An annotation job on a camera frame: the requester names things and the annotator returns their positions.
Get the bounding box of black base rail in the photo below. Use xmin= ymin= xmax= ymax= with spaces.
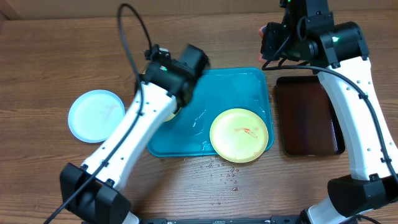
xmin=138 ymin=215 xmax=309 ymax=224

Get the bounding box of black rectangular water tray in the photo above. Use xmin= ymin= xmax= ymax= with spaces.
xmin=275 ymin=76 xmax=345 ymax=156

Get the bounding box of light blue plate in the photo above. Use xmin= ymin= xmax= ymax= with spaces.
xmin=68 ymin=90 xmax=125 ymax=143

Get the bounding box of teal plastic tray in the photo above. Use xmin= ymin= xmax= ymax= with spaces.
xmin=147 ymin=67 xmax=274 ymax=157

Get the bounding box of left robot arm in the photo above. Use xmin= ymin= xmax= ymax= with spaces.
xmin=60 ymin=45 xmax=210 ymax=223

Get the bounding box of red and grey sponge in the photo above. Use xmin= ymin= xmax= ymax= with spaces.
xmin=258 ymin=25 xmax=267 ymax=63

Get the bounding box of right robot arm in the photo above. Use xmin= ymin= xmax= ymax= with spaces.
xmin=261 ymin=0 xmax=397 ymax=223

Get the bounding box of yellow-green plate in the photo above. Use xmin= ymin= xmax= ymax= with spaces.
xmin=210 ymin=108 xmax=270 ymax=163
xmin=164 ymin=113 xmax=176 ymax=122

